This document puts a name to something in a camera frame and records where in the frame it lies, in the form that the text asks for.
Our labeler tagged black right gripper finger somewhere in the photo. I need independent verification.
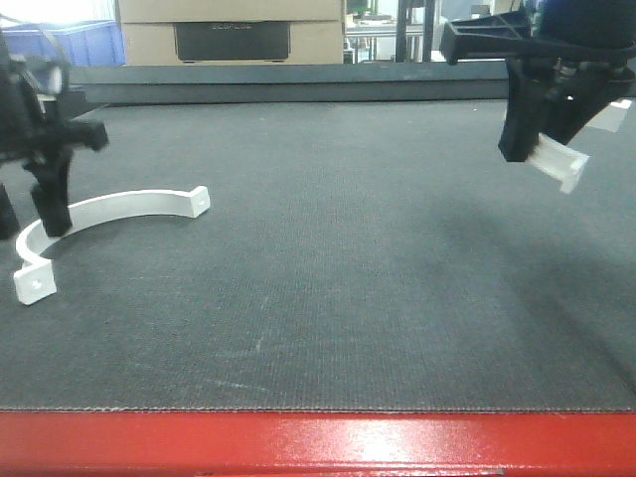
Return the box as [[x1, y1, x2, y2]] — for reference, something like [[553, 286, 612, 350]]
[[498, 59, 552, 163], [539, 69, 631, 145]]

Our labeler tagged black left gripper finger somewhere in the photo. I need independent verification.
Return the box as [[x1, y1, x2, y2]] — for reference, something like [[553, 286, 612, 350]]
[[23, 148, 74, 238], [0, 184, 20, 239]]

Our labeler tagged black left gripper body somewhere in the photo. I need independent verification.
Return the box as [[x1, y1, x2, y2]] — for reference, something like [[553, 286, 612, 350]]
[[1, 31, 109, 169]]

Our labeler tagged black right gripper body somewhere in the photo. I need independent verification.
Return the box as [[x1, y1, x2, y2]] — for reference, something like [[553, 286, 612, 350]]
[[440, 1, 635, 94]]

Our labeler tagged white pipe clamp piece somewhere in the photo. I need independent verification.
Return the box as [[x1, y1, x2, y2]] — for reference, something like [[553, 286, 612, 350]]
[[526, 133, 590, 194]]

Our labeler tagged white curved pipe clamp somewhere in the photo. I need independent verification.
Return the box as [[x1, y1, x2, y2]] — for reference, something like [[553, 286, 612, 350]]
[[13, 186, 213, 305]]

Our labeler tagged blue plastic bin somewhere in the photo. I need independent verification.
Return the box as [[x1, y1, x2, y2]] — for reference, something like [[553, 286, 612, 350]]
[[3, 20, 126, 67]]

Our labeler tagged large cardboard box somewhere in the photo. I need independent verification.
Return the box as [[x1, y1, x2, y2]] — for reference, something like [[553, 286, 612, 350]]
[[117, 0, 345, 66]]

